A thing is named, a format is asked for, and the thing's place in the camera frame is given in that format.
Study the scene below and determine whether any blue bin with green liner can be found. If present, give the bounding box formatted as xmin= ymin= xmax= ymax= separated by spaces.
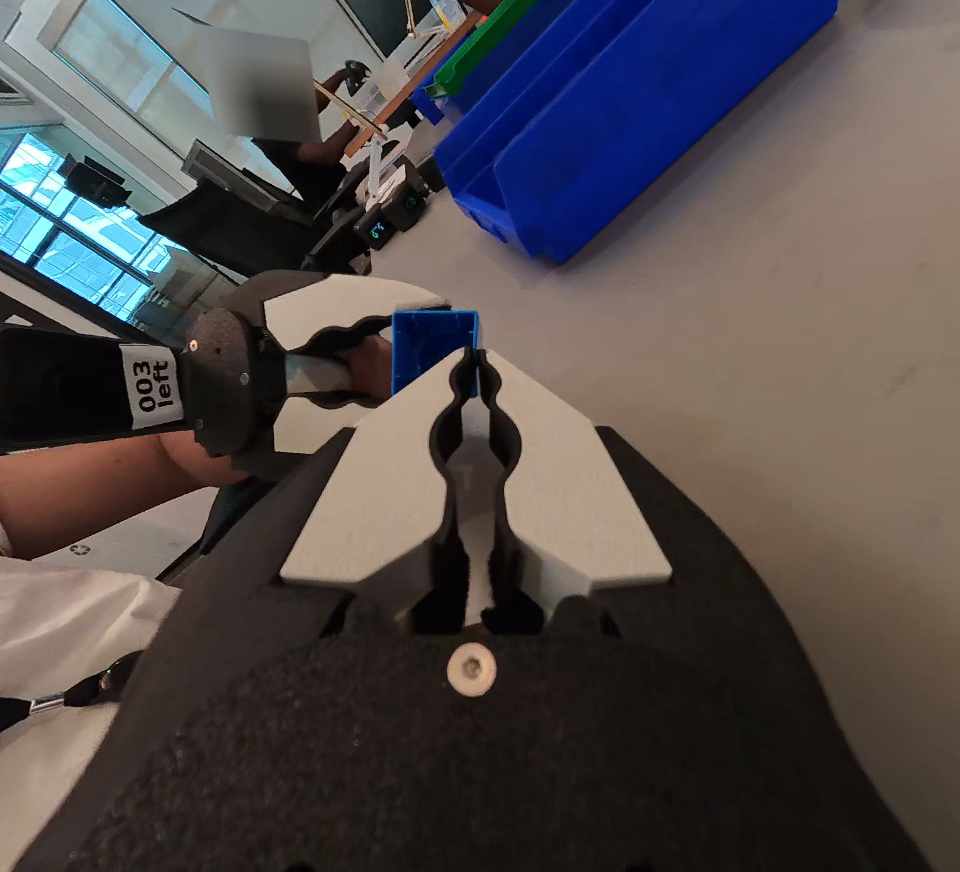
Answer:
xmin=409 ymin=0 xmax=591 ymax=128

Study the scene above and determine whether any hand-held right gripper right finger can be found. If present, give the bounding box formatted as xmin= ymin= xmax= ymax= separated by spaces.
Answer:
xmin=478 ymin=349 xmax=675 ymax=633

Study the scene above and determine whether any person's left hand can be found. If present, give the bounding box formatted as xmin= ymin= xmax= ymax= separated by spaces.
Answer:
xmin=333 ymin=334 xmax=395 ymax=402

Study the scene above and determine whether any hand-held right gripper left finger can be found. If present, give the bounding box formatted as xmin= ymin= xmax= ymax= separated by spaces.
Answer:
xmin=279 ymin=348 xmax=475 ymax=635

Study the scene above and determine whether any white cardboard box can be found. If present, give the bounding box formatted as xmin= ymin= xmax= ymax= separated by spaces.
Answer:
xmin=33 ymin=485 xmax=220 ymax=582

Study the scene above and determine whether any black charger with display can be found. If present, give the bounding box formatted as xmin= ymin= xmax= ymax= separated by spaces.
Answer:
xmin=392 ymin=165 xmax=430 ymax=214
xmin=352 ymin=206 xmax=396 ymax=252

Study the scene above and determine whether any black wall speaker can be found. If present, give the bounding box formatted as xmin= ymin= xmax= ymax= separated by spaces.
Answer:
xmin=57 ymin=154 xmax=134 ymax=210

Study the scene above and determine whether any blue toy brick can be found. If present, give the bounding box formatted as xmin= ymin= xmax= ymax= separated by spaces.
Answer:
xmin=390 ymin=309 xmax=481 ymax=400

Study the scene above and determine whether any black office chair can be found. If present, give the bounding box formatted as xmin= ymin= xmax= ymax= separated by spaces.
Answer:
xmin=137 ymin=180 xmax=318 ymax=282

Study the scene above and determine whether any black lanyard strap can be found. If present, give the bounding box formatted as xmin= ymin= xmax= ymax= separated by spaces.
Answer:
xmin=0 ymin=649 xmax=138 ymax=735

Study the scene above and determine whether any blue plastic bin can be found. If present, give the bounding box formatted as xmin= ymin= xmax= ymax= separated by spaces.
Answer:
xmin=432 ymin=0 xmax=849 ymax=267

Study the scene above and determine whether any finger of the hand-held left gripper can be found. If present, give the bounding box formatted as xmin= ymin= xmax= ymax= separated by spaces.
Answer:
xmin=272 ymin=386 xmax=393 ymax=456
xmin=262 ymin=274 xmax=453 ymax=357

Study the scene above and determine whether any person's left forearm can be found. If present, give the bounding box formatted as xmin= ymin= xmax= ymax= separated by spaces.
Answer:
xmin=0 ymin=431 xmax=256 ymax=562

